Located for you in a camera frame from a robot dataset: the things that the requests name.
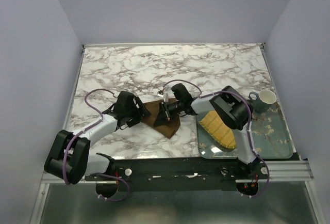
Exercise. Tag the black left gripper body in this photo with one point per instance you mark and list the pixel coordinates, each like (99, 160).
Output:
(134, 114)

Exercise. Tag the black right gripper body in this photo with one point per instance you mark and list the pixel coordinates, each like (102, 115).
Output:
(169, 110)

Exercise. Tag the brown cloth napkin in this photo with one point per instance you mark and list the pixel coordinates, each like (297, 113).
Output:
(168, 130)

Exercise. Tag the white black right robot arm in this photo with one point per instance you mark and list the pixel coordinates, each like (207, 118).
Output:
(232, 109)

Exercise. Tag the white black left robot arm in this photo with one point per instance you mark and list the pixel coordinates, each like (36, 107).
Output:
(69, 157)

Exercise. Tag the teal mug white inside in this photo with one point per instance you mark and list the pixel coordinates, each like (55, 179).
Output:
(262, 100)

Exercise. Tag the yellow bamboo mat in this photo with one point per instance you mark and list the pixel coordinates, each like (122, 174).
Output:
(216, 128)

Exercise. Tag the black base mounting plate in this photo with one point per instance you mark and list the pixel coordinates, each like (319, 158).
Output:
(180, 184)

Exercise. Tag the teal floral metal tray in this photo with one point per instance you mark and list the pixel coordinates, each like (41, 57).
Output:
(270, 134)

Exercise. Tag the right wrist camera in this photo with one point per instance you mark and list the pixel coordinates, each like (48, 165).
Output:
(163, 95)

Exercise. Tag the aluminium frame rail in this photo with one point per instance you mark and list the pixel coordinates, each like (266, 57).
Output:
(223, 170)

